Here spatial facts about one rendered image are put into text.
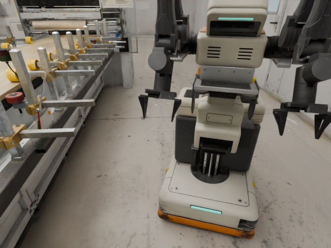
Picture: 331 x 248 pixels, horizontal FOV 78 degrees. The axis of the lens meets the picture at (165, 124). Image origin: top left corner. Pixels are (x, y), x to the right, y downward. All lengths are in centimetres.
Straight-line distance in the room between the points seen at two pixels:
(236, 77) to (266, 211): 116
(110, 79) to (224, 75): 321
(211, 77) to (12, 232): 142
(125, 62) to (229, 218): 298
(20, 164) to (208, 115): 90
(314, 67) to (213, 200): 98
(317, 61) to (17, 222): 168
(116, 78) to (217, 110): 310
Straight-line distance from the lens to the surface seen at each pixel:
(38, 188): 182
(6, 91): 148
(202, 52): 93
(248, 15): 85
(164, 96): 67
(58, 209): 184
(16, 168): 114
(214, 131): 103
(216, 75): 93
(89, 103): 122
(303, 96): 70
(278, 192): 199
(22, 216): 169
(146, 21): 993
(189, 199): 137
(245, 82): 94
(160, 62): 62
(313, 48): 73
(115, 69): 390
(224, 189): 146
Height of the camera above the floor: 133
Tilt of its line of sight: 30 degrees down
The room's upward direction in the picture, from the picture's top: straight up
